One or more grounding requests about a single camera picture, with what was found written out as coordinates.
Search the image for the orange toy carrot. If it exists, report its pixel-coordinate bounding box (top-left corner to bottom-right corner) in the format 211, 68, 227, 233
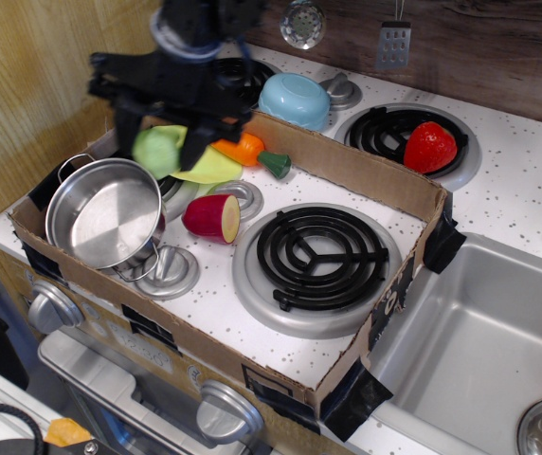
211, 133, 292, 179

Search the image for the back right black burner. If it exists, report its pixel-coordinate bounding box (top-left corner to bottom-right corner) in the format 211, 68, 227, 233
334, 102, 482, 191

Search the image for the red toy radish half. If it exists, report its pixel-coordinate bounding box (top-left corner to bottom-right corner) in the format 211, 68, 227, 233
182, 193, 241, 244

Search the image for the silver oven door handle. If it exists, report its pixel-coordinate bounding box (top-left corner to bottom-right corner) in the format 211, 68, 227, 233
38, 331, 218, 454

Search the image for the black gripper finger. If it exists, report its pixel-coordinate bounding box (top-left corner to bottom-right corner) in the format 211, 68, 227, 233
114, 101, 149, 159
180, 120, 243, 171

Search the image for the silver metal pot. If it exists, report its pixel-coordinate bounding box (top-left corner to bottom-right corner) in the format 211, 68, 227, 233
45, 153, 166, 282

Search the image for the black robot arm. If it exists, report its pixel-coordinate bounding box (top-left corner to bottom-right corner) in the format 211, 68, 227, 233
88, 1, 267, 171

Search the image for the hanging metal strainer ladle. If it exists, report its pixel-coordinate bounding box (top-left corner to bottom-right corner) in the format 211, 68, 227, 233
280, 1, 326, 50

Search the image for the silver stove knob middle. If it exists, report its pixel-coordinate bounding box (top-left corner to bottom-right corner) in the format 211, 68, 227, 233
208, 180, 264, 222

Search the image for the yellow-green plastic plate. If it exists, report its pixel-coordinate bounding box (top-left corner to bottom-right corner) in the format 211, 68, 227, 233
165, 125, 243, 184

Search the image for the silver oven knob right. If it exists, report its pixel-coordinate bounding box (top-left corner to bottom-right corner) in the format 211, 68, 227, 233
196, 379, 264, 445

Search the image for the black cable bottom left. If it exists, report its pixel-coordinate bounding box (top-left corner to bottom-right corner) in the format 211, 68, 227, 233
0, 402, 45, 455

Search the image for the back left black burner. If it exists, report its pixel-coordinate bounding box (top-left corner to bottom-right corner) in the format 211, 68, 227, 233
212, 57, 280, 109

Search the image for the orange object bottom left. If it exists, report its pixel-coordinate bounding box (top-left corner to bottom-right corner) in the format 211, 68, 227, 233
44, 417, 92, 447

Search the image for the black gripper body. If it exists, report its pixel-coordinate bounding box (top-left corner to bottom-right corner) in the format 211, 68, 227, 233
88, 50, 252, 126

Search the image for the silver oven knob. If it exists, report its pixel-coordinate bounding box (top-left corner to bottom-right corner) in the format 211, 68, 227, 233
27, 280, 85, 335
196, 379, 264, 445

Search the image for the light blue plastic bowl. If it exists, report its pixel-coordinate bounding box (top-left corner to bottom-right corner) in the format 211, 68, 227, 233
258, 73, 331, 132

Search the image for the green toy broccoli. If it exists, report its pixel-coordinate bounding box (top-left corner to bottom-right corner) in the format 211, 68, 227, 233
132, 126, 180, 180

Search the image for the silver stove knob back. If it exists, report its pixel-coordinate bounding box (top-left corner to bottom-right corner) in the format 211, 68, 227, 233
320, 73, 363, 111

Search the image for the red toy strawberry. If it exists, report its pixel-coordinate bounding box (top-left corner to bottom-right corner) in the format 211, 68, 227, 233
404, 121, 458, 173

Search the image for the hanging metal spatula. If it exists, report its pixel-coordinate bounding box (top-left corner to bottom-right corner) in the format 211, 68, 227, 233
375, 1, 411, 71

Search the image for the silver oven knob left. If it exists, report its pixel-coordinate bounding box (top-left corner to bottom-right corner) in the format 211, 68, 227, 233
27, 280, 85, 335

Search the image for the silver stove knob front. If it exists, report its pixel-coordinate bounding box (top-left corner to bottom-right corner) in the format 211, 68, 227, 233
132, 246, 200, 300

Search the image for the cardboard fence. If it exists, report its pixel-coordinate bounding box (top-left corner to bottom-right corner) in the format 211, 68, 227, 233
9, 114, 458, 449

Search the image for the silver sink basin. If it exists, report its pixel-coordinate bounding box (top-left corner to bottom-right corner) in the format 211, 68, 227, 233
370, 234, 542, 454

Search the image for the silver stove knob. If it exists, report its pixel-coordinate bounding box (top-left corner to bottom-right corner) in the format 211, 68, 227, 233
320, 73, 363, 111
132, 246, 200, 300
208, 180, 264, 222

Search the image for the front right black burner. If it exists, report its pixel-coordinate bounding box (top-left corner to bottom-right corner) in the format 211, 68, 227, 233
232, 204, 403, 339

